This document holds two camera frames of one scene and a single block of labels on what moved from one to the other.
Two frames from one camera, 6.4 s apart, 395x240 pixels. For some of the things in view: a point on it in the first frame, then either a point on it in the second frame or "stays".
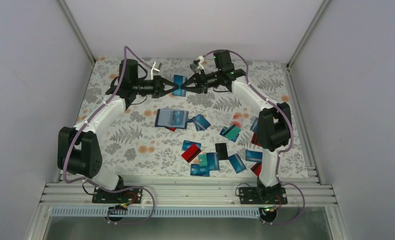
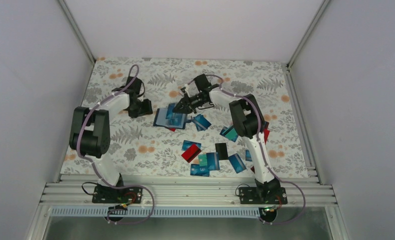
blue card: x=178 y=79 to x=169 y=114
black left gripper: x=158 y=81 to x=147 y=110
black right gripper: x=194 y=79 to x=189 y=106
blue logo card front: x=197 y=170 stays
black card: x=221 y=150 stays
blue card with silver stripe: x=201 y=123 stays
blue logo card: x=178 y=118 stays
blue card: x=237 y=163 stays
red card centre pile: x=191 y=152 stays
